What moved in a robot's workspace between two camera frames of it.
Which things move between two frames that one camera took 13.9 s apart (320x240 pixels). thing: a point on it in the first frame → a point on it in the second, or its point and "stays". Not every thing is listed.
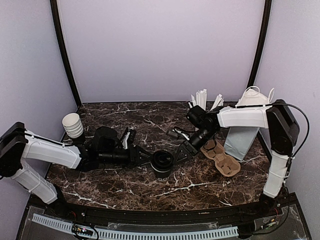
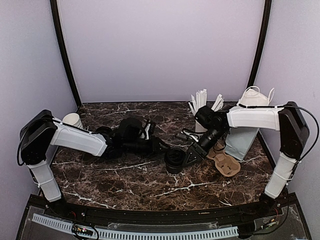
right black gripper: x=188 y=149 → x=195 y=149
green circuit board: x=82 y=230 stays
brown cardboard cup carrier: x=227 y=165 stays
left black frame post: x=57 y=26 stays
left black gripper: x=134 y=155 → x=155 y=147
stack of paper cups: x=72 y=125 stays
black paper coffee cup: x=162 y=176 → x=174 y=169
